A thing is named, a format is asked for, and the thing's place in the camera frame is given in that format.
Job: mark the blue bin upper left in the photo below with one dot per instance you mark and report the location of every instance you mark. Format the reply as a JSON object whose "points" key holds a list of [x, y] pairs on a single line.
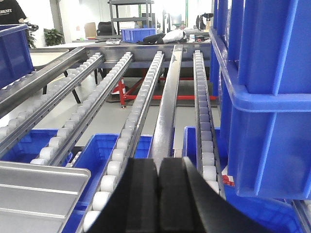
{"points": [[15, 59]]}

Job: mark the grey metal shelving unit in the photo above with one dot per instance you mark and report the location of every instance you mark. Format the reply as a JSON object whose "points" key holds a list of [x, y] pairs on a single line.
{"points": [[115, 18]]}

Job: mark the white roller track rail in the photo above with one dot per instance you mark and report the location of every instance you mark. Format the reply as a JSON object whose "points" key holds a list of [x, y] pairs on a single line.
{"points": [[33, 110]]}

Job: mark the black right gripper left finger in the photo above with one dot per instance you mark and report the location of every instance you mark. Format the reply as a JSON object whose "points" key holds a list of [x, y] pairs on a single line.
{"points": [[133, 206]]}

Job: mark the blue bin right stacked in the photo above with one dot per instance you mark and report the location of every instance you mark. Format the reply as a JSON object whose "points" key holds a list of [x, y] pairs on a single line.
{"points": [[261, 65]]}

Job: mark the green potted plant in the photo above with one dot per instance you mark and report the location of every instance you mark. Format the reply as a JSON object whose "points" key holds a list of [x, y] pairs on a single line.
{"points": [[53, 37]]}

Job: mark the blue bin lower left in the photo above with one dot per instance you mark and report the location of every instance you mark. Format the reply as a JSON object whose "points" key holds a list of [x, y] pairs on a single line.
{"points": [[37, 147]]}

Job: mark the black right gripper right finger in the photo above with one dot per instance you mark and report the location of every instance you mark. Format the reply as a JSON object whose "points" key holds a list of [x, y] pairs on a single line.
{"points": [[187, 204]]}

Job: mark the blue bin lower middle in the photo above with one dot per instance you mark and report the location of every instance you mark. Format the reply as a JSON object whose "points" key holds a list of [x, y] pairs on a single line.
{"points": [[94, 158]]}

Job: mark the steel divider bar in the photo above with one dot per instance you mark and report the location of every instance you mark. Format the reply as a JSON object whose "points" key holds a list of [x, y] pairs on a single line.
{"points": [[162, 143]]}

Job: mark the distant blue crate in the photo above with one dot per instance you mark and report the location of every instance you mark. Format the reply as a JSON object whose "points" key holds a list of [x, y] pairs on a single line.
{"points": [[136, 34]]}

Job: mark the blue bin lower right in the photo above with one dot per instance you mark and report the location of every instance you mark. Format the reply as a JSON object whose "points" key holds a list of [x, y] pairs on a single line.
{"points": [[276, 215]]}

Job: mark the small ribbed silver tray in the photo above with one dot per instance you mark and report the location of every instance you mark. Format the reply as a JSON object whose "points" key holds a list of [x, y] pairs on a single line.
{"points": [[38, 198]]}

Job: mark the black and white bag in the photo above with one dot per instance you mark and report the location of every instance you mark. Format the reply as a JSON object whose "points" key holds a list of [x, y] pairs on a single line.
{"points": [[175, 36]]}

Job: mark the person in black shirt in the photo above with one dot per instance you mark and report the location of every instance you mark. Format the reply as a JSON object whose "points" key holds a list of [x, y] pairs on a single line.
{"points": [[11, 12]]}

